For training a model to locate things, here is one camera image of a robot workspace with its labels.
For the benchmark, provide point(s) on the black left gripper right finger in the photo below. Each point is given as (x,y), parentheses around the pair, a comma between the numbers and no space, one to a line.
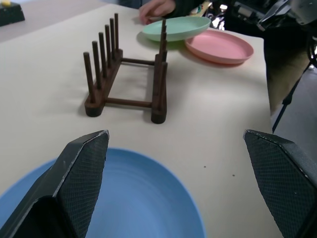
(284,178)

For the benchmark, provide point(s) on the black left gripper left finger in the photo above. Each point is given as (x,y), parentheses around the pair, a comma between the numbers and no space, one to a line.
(74,183)

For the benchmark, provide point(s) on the blue plate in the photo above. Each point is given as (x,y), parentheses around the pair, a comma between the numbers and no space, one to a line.
(138,198)

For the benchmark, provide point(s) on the pink-red plate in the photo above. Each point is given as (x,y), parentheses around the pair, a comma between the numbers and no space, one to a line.
(218,47)

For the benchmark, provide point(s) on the green plate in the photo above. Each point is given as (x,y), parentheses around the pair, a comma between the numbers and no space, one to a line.
(183,27)

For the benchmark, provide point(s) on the dark wooden dish rack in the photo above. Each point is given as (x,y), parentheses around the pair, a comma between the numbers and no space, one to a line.
(158,109)

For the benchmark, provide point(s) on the person's bare hand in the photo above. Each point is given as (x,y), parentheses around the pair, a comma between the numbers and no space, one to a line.
(156,10)

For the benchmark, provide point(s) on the black tripod stand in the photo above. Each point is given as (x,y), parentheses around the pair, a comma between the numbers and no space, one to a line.
(289,99)

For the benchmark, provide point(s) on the black button box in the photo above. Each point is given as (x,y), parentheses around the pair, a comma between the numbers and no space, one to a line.
(11,15)

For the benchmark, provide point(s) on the tan printed object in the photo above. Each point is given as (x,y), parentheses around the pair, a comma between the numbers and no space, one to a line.
(201,8)

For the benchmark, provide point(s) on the yellow button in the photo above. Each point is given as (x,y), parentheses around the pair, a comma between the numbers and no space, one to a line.
(6,2)

